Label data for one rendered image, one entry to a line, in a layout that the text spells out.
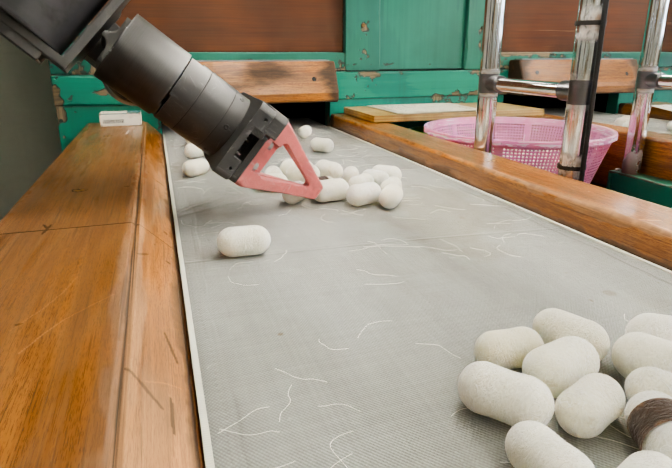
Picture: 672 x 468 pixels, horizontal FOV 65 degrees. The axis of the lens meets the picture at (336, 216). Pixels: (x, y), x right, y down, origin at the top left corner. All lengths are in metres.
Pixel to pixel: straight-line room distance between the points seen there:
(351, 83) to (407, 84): 0.11
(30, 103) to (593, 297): 1.64
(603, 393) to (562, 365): 0.02
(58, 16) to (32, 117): 1.38
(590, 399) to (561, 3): 1.10
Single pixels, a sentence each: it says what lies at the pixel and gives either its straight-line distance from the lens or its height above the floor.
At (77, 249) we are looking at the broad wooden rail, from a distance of 0.35.
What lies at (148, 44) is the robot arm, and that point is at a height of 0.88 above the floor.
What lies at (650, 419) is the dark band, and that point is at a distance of 0.22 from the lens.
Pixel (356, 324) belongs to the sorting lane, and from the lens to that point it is 0.28.
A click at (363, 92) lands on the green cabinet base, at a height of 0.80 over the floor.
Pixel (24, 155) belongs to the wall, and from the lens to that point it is 1.82.
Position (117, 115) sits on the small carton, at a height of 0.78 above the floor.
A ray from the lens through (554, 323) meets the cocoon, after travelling 0.27.
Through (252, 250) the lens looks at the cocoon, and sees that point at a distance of 0.37.
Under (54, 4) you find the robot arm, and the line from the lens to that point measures 0.43.
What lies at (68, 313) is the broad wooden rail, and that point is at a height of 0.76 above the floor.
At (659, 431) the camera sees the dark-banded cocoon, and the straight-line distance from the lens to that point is 0.22.
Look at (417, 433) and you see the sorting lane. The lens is 0.22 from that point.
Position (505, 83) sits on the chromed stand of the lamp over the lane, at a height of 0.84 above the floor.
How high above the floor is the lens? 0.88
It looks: 17 degrees down
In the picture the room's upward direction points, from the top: straight up
